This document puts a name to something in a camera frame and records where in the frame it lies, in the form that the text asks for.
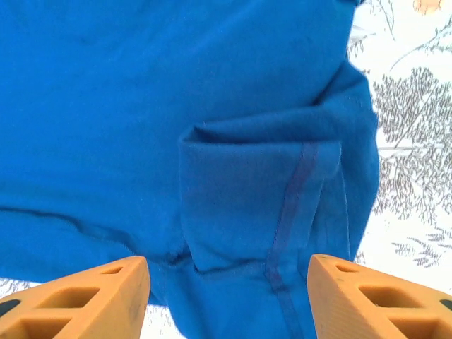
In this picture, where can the blue t-shirt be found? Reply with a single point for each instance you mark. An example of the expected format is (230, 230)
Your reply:
(141, 106)

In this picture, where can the floral fern tablecloth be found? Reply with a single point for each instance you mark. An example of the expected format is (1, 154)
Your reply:
(416, 141)

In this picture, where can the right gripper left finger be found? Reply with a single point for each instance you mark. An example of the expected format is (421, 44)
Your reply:
(116, 310)

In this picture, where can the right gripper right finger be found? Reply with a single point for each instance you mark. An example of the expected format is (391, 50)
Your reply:
(335, 307)

